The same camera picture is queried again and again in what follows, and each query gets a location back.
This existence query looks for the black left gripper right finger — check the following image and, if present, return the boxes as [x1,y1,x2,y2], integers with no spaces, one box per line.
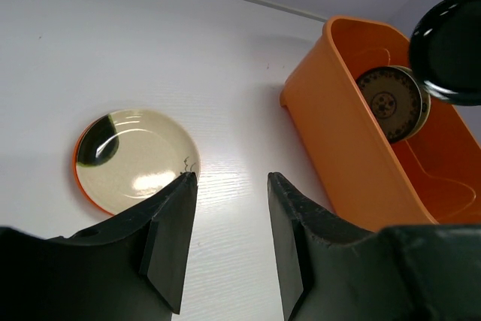
[268,172,480,320]

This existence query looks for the blue floral patterned plate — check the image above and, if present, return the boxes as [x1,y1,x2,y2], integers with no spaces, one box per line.
[355,65,426,144]

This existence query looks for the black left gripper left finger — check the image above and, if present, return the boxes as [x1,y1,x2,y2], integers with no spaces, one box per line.
[1,172,198,320]

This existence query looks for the orange red plate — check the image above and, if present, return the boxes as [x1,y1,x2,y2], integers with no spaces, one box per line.
[71,121,113,217]

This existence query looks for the cream floral plate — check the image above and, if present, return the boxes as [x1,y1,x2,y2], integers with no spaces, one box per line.
[77,108,201,215]

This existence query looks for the orange plastic dish rack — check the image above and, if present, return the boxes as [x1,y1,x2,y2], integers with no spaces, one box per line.
[280,17,480,231]

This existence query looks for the pale green rimmed plate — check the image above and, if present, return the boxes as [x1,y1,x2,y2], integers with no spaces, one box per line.
[394,65,431,138]

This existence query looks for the black plate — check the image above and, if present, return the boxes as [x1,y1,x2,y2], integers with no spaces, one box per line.
[409,0,480,106]

